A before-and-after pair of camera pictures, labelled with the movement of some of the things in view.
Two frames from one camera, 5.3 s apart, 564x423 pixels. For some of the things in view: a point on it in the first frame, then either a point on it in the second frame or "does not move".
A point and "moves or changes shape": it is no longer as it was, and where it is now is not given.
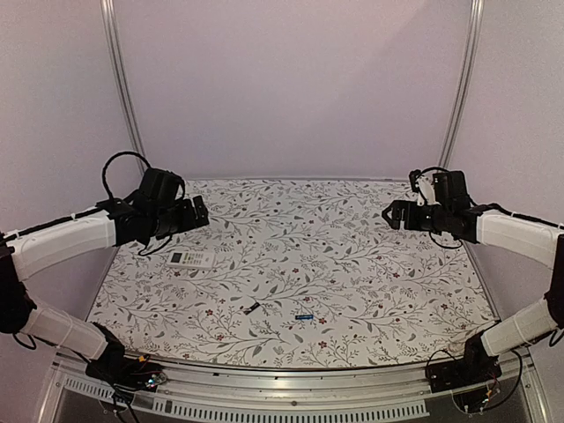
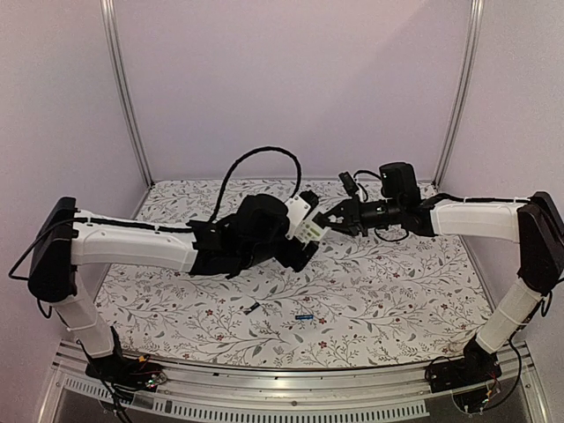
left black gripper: (189, 219) -> (291, 258)
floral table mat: (292, 272) does not move
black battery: (252, 308) does not move
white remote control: (191, 259) moves or changes shape
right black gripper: (405, 215) -> (353, 217)
